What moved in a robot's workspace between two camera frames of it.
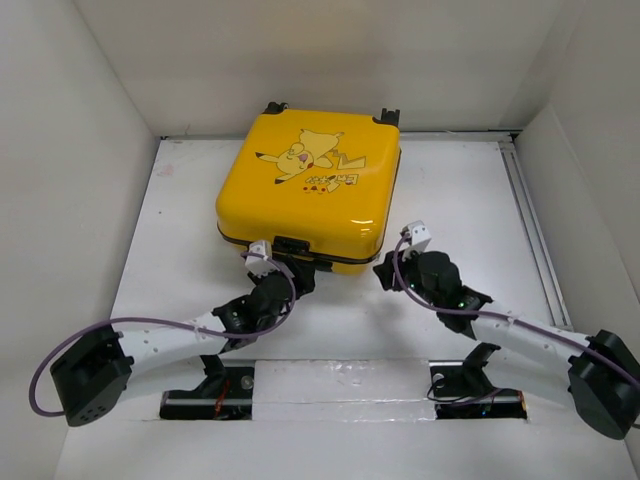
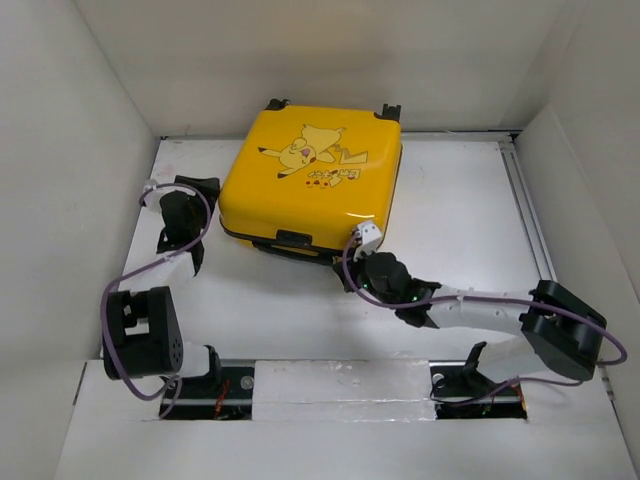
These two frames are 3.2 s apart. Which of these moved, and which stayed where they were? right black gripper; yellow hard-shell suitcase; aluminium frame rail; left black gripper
Moved: right black gripper; left black gripper
Stayed: yellow hard-shell suitcase; aluminium frame rail
